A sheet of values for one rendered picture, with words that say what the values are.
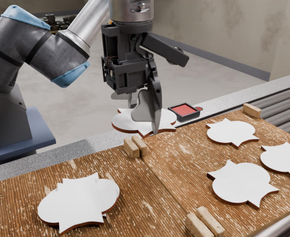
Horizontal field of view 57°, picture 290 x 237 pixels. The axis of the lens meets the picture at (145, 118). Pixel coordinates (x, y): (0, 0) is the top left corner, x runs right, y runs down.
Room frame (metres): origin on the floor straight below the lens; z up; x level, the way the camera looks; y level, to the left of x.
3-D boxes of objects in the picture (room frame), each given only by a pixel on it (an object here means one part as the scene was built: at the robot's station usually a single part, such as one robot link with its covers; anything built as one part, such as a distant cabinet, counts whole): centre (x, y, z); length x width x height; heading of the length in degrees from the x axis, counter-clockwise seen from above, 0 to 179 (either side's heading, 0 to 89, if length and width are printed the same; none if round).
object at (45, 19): (6.07, 2.02, 0.21); 1.17 x 0.80 x 0.41; 125
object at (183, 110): (0.78, -0.13, 0.92); 0.06 x 0.06 x 0.01; 32
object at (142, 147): (0.55, 0.01, 0.95); 0.06 x 0.02 x 0.03; 28
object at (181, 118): (0.78, -0.13, 0.92); 0.08 x 0.08 x 0.02; 32
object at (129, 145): (0.54, 0.03, 0.95); 0.06 x 0.02 x 0.03; 28
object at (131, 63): (0.48, 0.03, 1.20); 0.09 x 0.08 x 0.12; 118
